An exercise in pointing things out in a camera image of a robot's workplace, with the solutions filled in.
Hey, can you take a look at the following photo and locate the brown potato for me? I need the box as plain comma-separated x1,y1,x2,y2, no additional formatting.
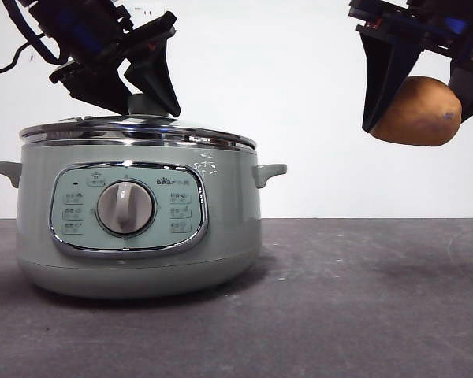
369,76,464,147

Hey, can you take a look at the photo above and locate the sage green electric cooking pot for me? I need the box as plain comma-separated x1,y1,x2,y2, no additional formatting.
0,135,289,300

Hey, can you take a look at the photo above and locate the glass lid with green knob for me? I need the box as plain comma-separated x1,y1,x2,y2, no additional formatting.
18,93,258,147

